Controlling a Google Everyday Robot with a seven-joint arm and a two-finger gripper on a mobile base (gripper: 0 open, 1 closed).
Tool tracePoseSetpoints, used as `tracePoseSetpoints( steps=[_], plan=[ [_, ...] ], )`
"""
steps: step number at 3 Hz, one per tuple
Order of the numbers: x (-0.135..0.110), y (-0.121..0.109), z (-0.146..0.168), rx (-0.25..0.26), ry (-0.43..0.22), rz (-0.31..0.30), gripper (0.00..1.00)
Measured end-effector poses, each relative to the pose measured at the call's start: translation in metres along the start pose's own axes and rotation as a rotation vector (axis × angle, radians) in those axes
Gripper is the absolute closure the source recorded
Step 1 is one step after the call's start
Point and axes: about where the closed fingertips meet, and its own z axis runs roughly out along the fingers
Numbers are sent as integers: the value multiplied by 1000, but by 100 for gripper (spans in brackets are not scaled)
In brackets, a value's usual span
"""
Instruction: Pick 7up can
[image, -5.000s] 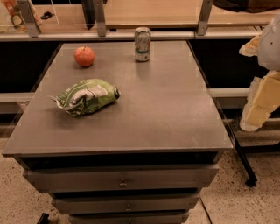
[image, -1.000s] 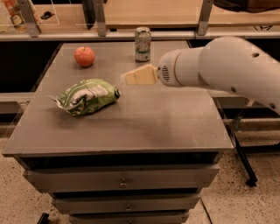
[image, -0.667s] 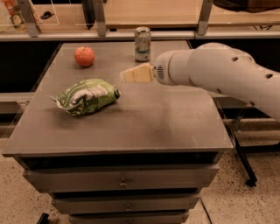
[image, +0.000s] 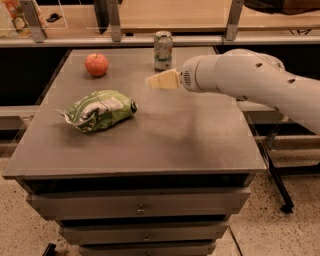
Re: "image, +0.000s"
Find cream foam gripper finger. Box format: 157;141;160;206
145;69;180;89

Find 7up soda can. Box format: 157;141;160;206
154;31;173;70

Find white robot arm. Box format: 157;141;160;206
146;49;320;135

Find red apple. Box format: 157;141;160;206
85;53;109;77

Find green chip bag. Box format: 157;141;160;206
57;90;138;133

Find grey drawer cabinet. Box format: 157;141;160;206
1;46;268;256

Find small black object on counter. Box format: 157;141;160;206
46;13;62;23

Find bottom drawer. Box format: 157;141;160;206
79;241;216;256

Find colourful snack package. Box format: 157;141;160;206
0;0;47;38

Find black metal leg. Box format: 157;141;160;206
257;142;294;214

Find black object on floor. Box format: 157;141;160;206
42;243;56;256

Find grey metal post middle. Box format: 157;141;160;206
106;0;122;42

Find grey metal post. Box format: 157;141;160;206
20;0;47;43
106;0;122;42
224;0;244;41

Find grey metal post right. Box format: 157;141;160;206
224;0;244;41

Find top drawer with handle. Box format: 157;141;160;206
27;187;250;220

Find drawer with handle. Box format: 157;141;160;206
27;187;250;220
59;221;228;245

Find grey metal post left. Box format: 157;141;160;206
20;0;47;43

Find middle drawer with handle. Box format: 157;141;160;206
59;221;228;245

